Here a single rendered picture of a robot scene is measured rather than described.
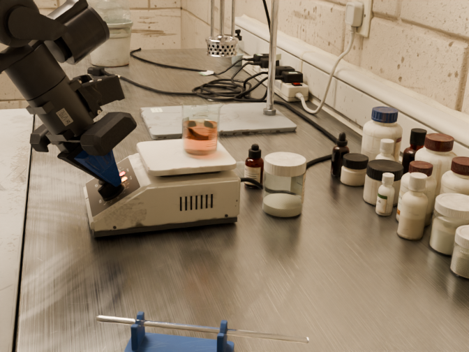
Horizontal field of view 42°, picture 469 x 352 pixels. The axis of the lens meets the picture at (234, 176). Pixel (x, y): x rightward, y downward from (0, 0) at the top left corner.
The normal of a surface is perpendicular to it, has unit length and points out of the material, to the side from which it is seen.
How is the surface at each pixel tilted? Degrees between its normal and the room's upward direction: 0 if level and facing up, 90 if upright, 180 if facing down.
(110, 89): 76
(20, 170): 0
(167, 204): 90
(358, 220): 0
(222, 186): 90
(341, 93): 90
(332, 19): 90
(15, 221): 0
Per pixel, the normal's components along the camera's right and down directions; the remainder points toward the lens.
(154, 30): 0.26, 0.37
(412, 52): -0.96, 0.07
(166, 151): 0.03, -0.93
